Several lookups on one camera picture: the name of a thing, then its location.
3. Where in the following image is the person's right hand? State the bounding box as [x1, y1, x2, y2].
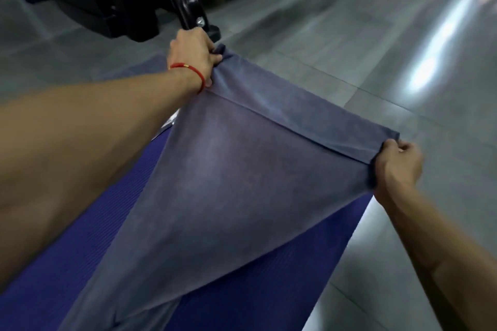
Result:
[374, 139, 424, 203]

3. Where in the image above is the person's left hand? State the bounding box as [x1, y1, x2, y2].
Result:
[167, 27, 223, 89]

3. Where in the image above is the grey-purple towel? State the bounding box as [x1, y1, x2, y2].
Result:
[58, 44, 400, 331]

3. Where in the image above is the person's left forearm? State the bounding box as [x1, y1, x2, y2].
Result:
[0, 68, 203, 290]

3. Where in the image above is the person's right forearm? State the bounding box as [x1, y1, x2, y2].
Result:
[374, 181, 497, 331]

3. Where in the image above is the blue yoga mat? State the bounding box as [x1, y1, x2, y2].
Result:
[0, 56, 374, 331]

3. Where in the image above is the red string bracelet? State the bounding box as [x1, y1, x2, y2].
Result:
[170, 63, 205, 95]

